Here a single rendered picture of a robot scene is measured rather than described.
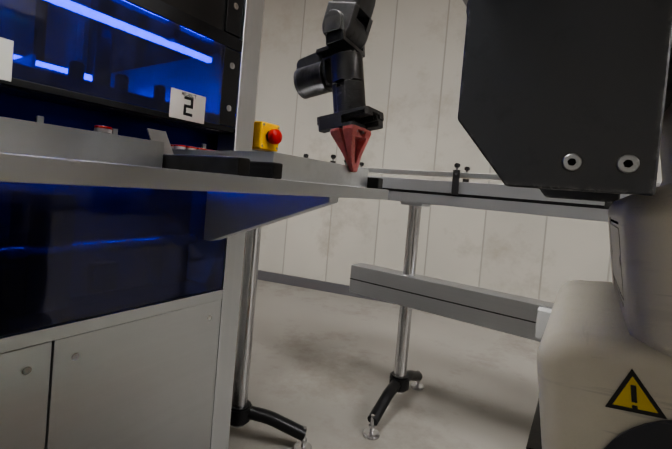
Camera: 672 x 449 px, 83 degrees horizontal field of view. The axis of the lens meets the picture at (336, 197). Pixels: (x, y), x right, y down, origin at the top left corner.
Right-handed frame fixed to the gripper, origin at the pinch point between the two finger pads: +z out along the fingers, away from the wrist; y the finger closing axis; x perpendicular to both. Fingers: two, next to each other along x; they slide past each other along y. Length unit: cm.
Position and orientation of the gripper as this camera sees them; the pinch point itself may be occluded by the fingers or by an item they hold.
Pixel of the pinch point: (353, 167)
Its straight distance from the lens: 66.4
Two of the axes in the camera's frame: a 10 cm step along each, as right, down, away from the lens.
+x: -5.4, -0.3, -8.4
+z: 0.6, 10.0, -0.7
